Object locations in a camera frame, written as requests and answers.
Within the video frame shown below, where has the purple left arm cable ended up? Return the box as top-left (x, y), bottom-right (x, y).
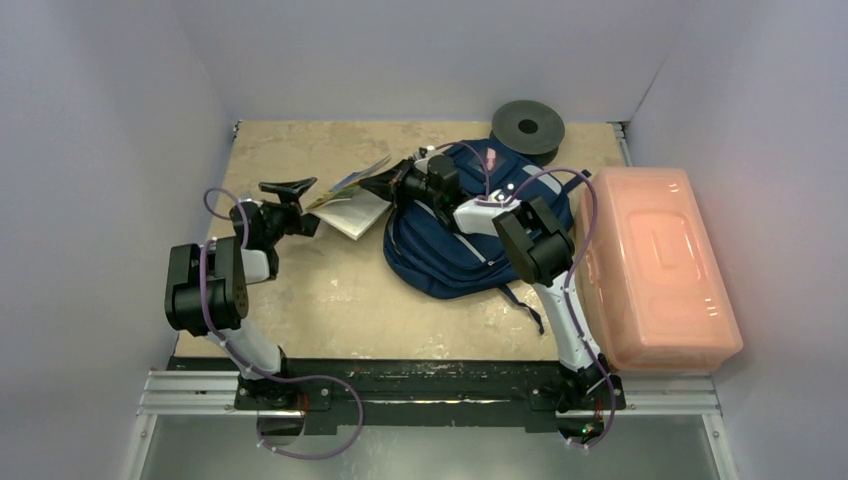
top-left (198, 188), bottom-right (364, 462)

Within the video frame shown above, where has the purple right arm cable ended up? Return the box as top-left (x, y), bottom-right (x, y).
top-left (433, 141), bottom-right (617, 450)

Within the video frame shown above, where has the navy blue student backpack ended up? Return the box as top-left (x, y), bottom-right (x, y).
top-left (383, 139), bottom-right (581, 304)

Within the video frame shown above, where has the pink eraser stick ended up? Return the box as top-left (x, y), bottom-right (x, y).
top-left (485, 148), bottom-right (497, 170)

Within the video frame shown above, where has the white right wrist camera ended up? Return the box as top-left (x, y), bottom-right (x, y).
top-left (411, 145), bottom-right (435, 162)

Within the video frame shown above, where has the dark grey filament spool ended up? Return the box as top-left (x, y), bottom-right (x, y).
top-left (490, 100), bottom-right (565, 166)

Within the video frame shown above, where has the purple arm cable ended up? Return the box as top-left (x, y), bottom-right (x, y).
top-left (433, 141), bottom-right (617, 450)
top-left (198, 188), bottom-right (364, 462)

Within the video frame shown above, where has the translucent orange plastic box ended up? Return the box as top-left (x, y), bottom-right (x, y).
top-left (575, 167), bottom-right (743, 372)

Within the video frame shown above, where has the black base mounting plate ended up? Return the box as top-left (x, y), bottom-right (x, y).
top-left (167, 358), bottom-right (626, 442)

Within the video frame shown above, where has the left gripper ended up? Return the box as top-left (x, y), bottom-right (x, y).
top-left (259, 180), bottom-right (325, 248)

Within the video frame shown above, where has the aluminium frame rail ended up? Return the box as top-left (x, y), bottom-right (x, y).
top-left (120, 371), bottom-right (740, 479)

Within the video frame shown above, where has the animal farm book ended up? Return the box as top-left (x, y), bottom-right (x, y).
top-left (306, 155), bottom-right (391, 240)

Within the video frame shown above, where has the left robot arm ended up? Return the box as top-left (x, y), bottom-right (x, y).
top-left (164, 177), bottom-right (320, 409)

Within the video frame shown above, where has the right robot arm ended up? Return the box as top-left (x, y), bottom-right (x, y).
top-left (359, 151), bottom-right (612, 407)

